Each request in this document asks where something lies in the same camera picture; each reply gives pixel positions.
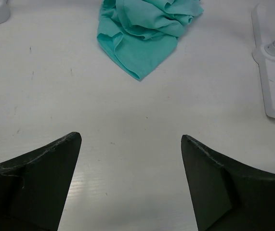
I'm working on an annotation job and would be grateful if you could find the teal t shirt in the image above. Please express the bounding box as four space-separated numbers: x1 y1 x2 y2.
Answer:
97 0 203 81

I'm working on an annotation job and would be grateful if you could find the white clothes rack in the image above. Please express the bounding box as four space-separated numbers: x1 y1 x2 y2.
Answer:
0 0 275 121

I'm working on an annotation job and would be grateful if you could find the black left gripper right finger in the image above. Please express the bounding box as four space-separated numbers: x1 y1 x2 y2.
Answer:
181 135 275 231

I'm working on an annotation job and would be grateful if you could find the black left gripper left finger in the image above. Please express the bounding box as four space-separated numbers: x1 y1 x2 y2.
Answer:
0 132 82 231

